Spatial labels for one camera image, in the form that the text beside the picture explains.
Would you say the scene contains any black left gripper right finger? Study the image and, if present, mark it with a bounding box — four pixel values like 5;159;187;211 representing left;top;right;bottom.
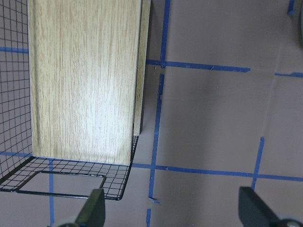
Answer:
238;186;286;227

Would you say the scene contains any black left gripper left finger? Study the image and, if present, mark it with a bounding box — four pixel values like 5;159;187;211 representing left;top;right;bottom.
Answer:
75;188;106;227

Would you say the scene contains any light wooden board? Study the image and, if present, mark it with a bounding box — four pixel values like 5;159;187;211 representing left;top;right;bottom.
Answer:
27;0;143;165

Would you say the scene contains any black wire mesh basket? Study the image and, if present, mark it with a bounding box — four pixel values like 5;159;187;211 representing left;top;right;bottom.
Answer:
0;0;131;201

